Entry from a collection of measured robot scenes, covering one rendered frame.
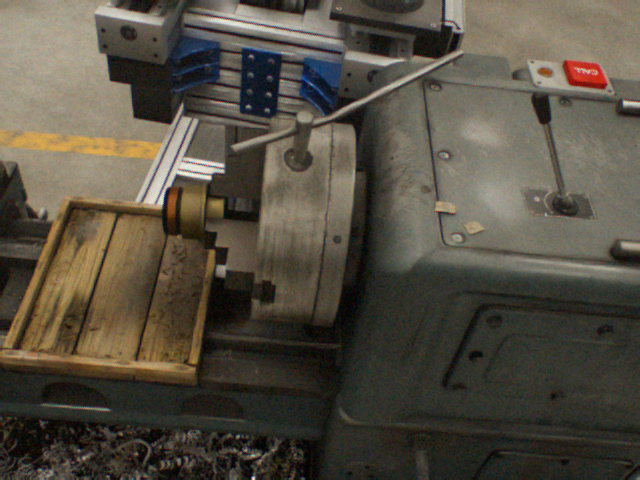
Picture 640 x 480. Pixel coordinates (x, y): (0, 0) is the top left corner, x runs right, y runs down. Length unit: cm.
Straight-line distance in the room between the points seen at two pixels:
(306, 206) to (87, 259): 50
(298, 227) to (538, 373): 41
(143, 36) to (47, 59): 197
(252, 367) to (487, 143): 52
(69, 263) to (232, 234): 38
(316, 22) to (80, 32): 214
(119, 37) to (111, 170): 135
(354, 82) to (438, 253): 64
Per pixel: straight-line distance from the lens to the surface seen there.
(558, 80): 120
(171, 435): 141
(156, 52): 146
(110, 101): 311
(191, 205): 103
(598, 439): 125
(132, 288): 123
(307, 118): 87
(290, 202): 91
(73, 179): 275
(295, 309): 98
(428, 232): 85
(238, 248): 99
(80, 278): 126
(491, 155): 99
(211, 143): 255
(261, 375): 115
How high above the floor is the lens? 184
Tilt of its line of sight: 47 degrees down
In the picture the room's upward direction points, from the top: 10 degrees clockwise
